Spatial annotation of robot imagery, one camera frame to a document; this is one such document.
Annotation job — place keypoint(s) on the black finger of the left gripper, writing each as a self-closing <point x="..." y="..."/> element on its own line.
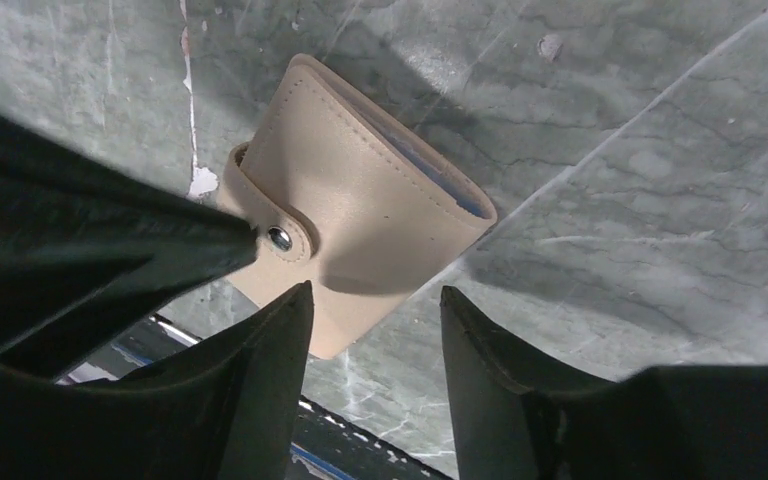
<point x="87" y="251"/>

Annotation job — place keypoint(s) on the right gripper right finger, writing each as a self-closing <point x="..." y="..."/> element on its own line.
<point x="519" y="413"/>

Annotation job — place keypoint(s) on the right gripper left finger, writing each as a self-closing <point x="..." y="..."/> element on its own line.
<point x="223" y="408"/>

